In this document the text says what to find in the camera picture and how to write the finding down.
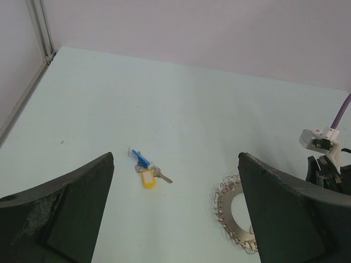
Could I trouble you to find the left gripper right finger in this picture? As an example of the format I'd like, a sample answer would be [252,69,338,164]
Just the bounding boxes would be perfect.
[238,153,350,262]

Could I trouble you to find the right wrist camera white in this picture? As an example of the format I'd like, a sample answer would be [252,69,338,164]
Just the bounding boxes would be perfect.
[299,127,342,174]

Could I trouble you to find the metal disc keyring holder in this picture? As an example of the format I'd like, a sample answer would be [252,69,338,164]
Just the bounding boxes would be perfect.
[213,175,258,255]

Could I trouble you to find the left aluminium frame post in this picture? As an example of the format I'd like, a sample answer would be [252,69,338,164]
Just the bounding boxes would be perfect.
[1,0,56,142]

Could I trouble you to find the blue yellow tagged keys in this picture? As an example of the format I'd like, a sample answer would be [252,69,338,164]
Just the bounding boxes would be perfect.
[128,148,173,189]

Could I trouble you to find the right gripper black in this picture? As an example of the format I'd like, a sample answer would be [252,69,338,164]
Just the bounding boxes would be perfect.
[305,147,350,195]

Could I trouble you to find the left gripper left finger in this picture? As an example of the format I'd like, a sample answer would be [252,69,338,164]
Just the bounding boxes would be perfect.
[1,152,114,262]

